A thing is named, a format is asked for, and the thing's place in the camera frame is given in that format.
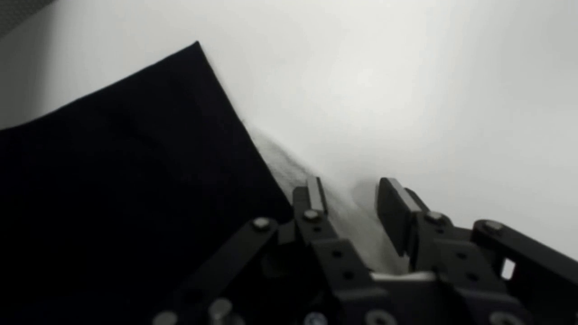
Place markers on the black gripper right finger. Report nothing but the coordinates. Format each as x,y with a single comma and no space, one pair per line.
430,241

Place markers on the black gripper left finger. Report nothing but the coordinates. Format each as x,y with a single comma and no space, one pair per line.
333,255

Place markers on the black t-shirt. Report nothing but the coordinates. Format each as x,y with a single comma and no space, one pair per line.
113,199

